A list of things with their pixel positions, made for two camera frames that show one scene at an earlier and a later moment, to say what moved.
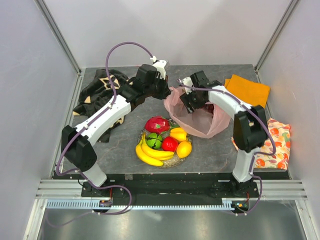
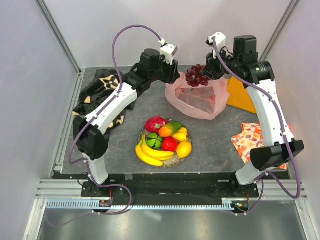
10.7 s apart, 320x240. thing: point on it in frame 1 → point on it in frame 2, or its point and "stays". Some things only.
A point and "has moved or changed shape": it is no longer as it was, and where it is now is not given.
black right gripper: [186, 98] → [211, 68]
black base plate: [170, 186] stays
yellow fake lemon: [184, 149] stays
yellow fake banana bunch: [152, 157] stays
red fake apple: [169, 144] stays
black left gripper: [165, 91] → [173, 74]
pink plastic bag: [199, 122] has moved or changed shape
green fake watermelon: [154, 140] stays
